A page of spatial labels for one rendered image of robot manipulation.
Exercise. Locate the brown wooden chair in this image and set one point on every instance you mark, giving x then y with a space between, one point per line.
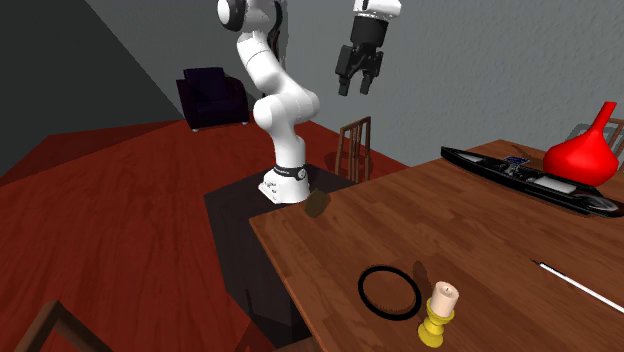
352 146
48 322
619 134

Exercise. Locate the red vase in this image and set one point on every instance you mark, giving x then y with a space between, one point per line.
580 161

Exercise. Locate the brown egg-shaped object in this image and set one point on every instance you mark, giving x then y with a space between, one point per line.
317 204

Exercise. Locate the dark robot stand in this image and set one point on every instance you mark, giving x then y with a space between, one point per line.
239 219

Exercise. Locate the white thin stick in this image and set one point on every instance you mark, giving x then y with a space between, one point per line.
580 286

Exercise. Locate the brown wooden table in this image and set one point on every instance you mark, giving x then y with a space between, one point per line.
463 244

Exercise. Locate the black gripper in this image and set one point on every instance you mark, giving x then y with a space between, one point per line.
368 33

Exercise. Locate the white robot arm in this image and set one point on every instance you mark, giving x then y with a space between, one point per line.
282 102

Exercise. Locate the cream candle on yellow holder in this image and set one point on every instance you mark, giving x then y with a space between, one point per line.
441 302

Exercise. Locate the dark purple armchair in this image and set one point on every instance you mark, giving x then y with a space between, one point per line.
212 100

